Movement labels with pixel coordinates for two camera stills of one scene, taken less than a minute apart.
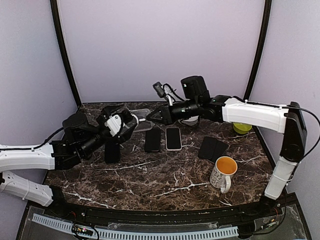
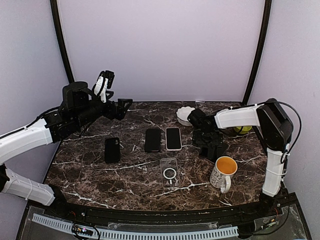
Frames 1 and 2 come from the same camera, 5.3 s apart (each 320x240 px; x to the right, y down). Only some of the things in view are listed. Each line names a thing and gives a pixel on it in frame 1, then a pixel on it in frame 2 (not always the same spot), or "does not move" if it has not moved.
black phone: x=152 y=140 does not move
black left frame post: x=59 y=37 does not move
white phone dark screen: x=173 y=138 does not move
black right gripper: x=166 y=113 to x=197 y=138
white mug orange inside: x=225 y=167 does not move
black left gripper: x=106 y=111 to x=120 y=111
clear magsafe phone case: x=143 y=124 to x=170 y=172
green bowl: x=241 y=128 does not move
